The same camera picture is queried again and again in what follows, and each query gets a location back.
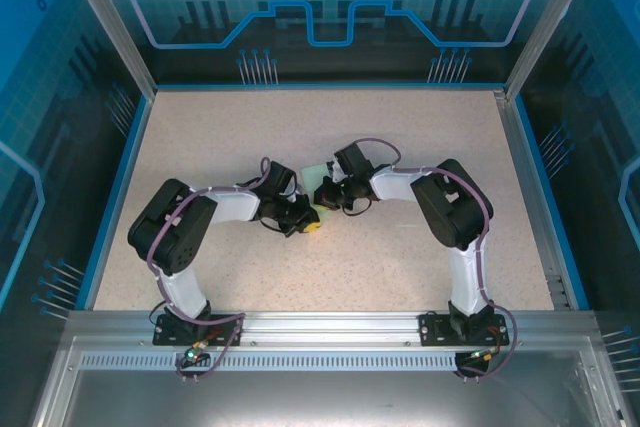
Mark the light green paper sheet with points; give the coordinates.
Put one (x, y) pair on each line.
(314, 177)

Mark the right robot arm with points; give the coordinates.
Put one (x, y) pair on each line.
(467, 282)

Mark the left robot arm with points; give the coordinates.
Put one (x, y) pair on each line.
(185, 292)

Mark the grey metal sheet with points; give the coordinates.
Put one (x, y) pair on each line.
(325, 402)

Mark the blue table edge strip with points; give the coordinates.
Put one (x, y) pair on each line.
(551, 202)
(119, 197)

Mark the blue printed side panel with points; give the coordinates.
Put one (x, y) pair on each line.
(40, 97)
(600, 97)

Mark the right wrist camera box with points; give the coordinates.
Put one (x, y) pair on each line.
(334, 172)

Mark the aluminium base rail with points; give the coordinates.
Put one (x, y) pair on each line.
(325, 327)

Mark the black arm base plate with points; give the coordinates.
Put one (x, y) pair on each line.
(167, 339)
(425, 339)

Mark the aluminium side rail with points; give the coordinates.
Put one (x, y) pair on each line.
(520, 147)

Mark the aluminium frame post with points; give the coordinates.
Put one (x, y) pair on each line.
(549, 22)
(111, 22)

